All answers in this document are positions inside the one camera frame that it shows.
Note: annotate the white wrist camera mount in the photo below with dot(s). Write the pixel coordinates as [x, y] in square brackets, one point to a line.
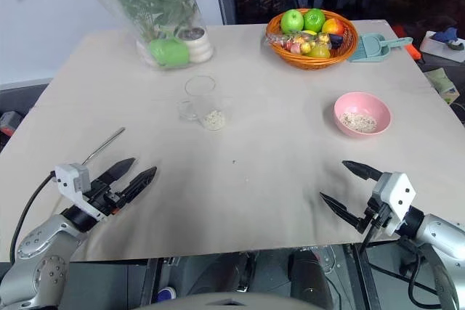
[74, 179]
[397, 194]

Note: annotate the grey red device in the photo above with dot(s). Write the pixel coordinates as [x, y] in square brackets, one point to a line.
[9, 123]

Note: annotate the purple toy eggplant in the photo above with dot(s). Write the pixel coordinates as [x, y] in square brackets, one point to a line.
[336, 40]

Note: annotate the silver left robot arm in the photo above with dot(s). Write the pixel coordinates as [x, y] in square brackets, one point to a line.
[40, 248]

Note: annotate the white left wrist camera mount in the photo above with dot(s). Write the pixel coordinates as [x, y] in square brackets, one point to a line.
[74, 179]

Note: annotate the yellow banana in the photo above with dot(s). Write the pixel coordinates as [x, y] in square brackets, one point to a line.
[309, 32]

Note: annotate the clear bag of candies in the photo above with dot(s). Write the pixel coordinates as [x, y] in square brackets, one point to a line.
[290, 42]

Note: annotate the white ribbed plant pot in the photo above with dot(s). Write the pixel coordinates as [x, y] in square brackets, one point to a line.
[198, 46]

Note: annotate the green apple-shaped pot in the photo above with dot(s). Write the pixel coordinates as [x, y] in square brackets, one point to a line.
[169, 52]

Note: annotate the dark rounded shape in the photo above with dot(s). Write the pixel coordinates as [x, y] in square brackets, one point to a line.
[310, 277]

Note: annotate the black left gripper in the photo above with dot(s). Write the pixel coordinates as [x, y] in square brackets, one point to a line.
[104, 197]

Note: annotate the green paper pad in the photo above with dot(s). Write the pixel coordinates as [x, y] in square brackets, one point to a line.
[441, 83]

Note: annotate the orange wicker basket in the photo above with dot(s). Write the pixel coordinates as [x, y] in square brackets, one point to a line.
[312, 61]

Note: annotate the teal hand brush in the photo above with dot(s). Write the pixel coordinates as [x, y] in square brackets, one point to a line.
[397, 43]

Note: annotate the green apple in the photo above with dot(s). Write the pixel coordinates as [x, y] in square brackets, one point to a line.
[314, 19]
[291, 20]

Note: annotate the red yellow peach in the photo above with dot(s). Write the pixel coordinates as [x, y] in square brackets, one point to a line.
[333, 27]

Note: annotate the green leafy plant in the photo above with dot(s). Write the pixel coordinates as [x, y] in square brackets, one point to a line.
[160, 1]

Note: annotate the metal spoon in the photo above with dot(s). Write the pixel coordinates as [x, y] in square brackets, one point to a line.
[103, 144]

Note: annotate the white box with blue item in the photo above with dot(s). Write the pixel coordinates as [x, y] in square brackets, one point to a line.
[443, 43]

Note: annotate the teal dustpan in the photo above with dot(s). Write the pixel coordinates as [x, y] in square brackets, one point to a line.
[368, 48]

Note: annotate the orange tool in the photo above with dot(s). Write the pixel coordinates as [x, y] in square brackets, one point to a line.
[415, 53]

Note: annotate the pink bowl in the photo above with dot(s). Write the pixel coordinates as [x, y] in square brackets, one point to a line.
[357, 105]

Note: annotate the clear empty glass cup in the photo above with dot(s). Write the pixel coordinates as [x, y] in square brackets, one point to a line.
[200, 85]

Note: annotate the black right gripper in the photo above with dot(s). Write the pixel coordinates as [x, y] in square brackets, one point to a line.
[374, 215]

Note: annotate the blue white round cap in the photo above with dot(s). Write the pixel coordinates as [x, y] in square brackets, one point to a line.
[167, 292]

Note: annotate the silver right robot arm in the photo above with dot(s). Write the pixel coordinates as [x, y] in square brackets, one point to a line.
[437, 237]

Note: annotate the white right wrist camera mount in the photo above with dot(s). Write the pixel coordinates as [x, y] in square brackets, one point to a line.
[397, 194]

